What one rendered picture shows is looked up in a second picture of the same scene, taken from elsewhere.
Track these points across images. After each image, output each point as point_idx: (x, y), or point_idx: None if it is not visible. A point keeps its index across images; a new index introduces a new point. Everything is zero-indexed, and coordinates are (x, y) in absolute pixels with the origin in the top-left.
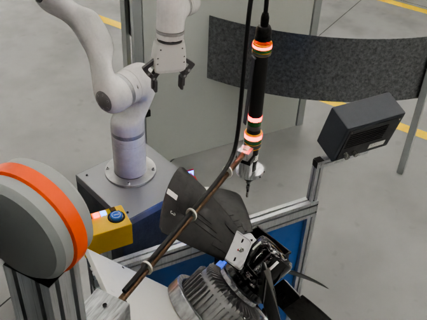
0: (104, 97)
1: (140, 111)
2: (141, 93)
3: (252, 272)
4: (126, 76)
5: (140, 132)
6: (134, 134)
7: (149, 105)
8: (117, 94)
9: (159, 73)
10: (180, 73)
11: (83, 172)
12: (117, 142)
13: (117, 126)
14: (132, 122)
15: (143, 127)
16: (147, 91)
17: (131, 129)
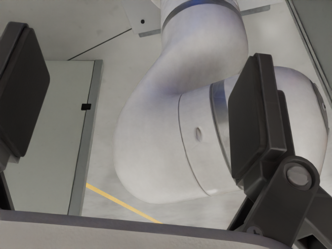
0: (327, 122)
1: (177, 64)
2: (183, 109)
3: None
4: (225, 177)
5: (187, 12)
6: (207, 9)
7: (151, 73)
8: (297, 120)
9: (251, 226)
10: (2, 166)
11: (269, 2)
12: (239, 10)
13: (245, 43)
14: (209, 38)
15: (170, 24)
16: (154, 114)
17: (214, 21)
